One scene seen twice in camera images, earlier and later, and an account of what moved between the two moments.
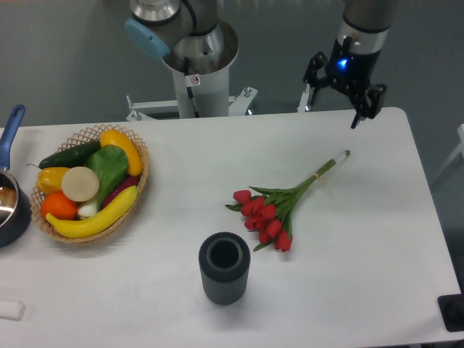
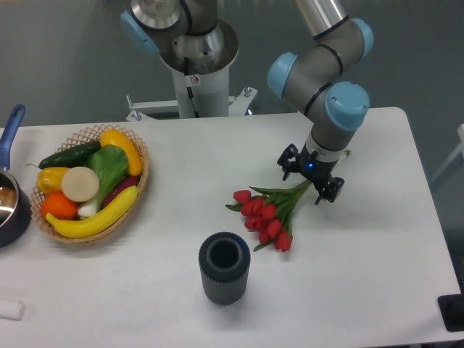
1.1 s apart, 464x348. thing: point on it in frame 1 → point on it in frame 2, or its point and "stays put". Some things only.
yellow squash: x=112 y=137 stays put
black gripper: x=351 y=72 → x=314 y=169
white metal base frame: x=145 y=110 stays put
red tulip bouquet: x=270 y=213 stays put
